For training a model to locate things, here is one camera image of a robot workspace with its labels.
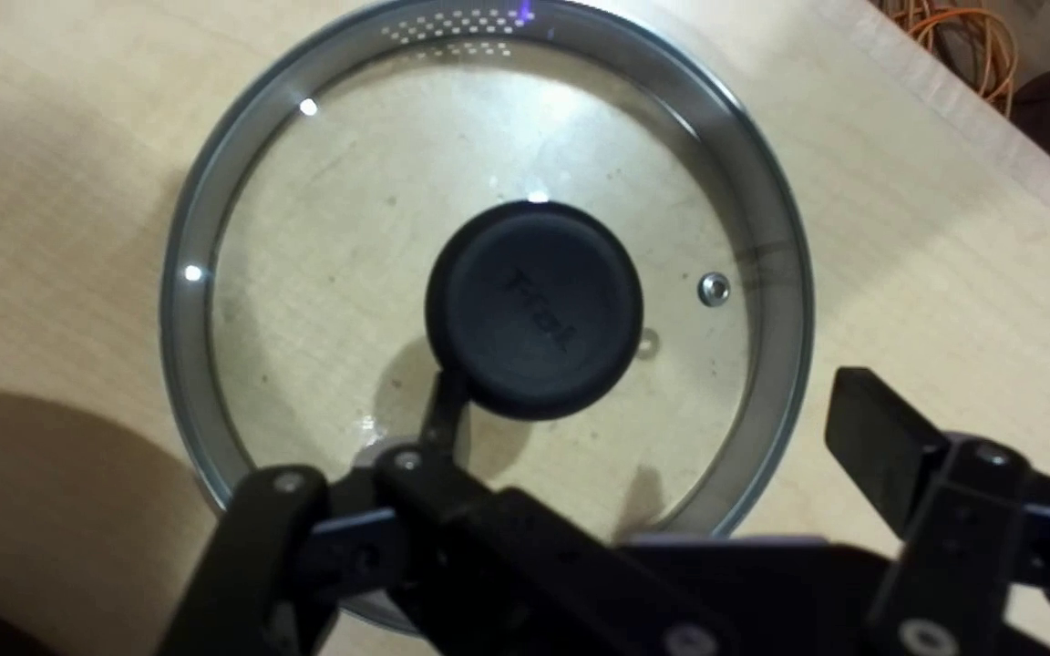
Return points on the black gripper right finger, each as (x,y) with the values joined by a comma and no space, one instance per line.
(970,519)

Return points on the glass pot lid black knob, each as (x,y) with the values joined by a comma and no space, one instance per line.
(489,247)

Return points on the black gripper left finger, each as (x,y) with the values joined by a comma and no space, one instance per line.
(473,570)

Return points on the wooden dining table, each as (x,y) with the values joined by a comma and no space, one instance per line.
(927,208)

